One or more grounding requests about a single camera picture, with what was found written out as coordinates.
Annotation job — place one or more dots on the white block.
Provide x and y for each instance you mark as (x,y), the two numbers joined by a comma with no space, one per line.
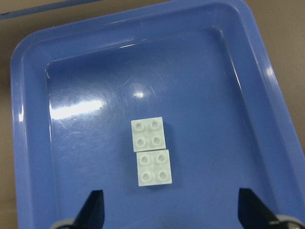
(148,134)
(154,168)

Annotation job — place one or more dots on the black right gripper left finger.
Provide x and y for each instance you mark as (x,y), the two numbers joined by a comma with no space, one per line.
(92,213)

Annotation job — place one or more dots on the blue plastic tray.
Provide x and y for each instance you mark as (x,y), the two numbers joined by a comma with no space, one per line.
(168,109)

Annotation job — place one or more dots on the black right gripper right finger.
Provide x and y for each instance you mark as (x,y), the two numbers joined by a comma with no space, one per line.
(253,213)

